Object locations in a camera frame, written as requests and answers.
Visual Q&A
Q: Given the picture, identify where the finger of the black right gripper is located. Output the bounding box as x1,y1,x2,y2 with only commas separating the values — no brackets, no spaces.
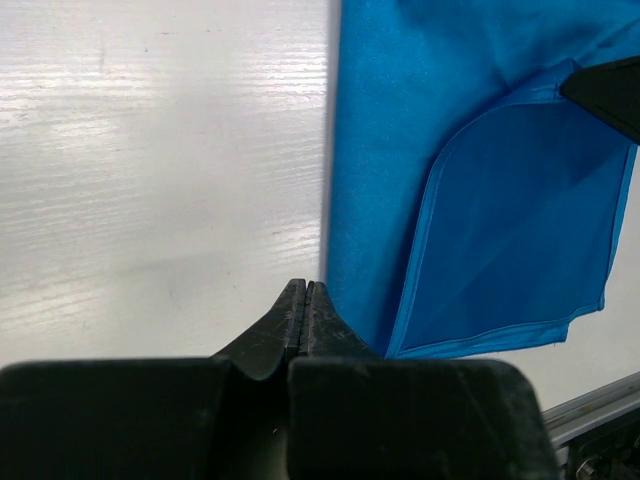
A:
560,56,640,144

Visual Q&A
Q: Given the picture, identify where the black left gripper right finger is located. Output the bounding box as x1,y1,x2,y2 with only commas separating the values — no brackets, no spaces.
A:
287,283,558,479

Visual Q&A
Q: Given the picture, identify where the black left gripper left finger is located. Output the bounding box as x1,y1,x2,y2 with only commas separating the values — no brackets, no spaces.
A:
1,279,306,479

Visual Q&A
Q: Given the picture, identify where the blue satin napkin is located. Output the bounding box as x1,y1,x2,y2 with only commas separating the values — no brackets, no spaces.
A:
327,1,639,358

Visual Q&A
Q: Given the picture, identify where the aluminium frame rail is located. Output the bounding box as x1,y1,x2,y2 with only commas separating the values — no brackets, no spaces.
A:
543,373,639,480

